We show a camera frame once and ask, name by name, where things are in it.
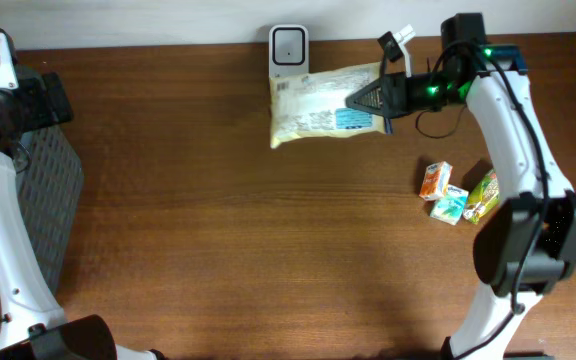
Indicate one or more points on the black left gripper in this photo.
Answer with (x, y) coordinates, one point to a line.
(44, 114)

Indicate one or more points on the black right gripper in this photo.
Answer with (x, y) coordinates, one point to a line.
(393, 103)

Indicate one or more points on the yellow snack bag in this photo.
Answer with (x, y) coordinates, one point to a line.
(314, 105)

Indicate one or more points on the small orange tissue pack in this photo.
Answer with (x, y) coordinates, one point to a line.
(435, 181)

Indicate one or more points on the small teal tissue pack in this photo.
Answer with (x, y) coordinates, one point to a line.
(450, 207)

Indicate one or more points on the green tea carton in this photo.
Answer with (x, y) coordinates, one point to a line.
(484, 197)

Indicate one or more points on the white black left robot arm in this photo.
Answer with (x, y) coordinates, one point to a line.
(32, 324)

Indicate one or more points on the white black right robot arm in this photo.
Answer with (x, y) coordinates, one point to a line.
(529, 245)

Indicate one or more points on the white barcode scanner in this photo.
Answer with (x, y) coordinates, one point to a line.
(288, 46)

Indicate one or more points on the dark grey mesh basket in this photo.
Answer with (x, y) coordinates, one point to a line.
(48, 191)

